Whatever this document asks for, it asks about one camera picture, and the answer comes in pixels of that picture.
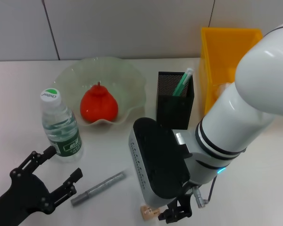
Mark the silver marker pen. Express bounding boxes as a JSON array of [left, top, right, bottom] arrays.
[[70, 171, 127, 207]]

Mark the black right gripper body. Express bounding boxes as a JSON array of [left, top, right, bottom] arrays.
[[169, 181, 195, 208]]

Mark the right gripper cable with connector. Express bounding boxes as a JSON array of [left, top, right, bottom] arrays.
[[192, 174, 219, 209]]

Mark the translucent green wavy glass plate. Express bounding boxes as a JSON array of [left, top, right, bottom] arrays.
[[52, 56, 148, 128]]

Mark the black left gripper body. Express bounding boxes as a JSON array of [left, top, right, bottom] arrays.
[[0, 171, 50, 226]]

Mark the black mesh pen holder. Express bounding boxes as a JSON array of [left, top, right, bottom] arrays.
[[155, 71, 195, 130]]

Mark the white paper ball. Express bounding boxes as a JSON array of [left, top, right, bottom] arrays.
[[216, 82, 232, 97]]

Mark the clear water bottle green label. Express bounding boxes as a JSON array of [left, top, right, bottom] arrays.
[[39, 87, 83, 163]]

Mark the yellow plastic storage bin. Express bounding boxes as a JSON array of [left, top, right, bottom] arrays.
[[199, 27, 264, 117]]

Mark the red pear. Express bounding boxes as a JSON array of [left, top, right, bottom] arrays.
[[80, 81, 119, 123]]

